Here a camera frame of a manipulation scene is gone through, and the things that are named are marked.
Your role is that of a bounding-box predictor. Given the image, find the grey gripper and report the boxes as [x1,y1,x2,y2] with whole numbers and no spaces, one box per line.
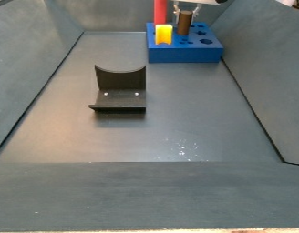
[171,0,227,24]

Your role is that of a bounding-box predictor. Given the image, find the brown wooden cylinder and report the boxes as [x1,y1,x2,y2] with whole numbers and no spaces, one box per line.
[176,11,192,35]

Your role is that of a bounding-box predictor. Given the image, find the red rectangular block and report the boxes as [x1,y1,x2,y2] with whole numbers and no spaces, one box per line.
[153,0,167,25]

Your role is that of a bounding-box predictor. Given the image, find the yellow notched block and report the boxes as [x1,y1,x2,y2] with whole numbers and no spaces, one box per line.
[156,24,172,45]

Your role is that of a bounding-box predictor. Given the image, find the blue foam shape-sorter block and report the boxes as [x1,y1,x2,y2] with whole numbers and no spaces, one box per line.
[145,22,224,63]

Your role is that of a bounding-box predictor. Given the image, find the dark grey curved cradle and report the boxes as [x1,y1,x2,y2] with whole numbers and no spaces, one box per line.
[88,66,145,112]

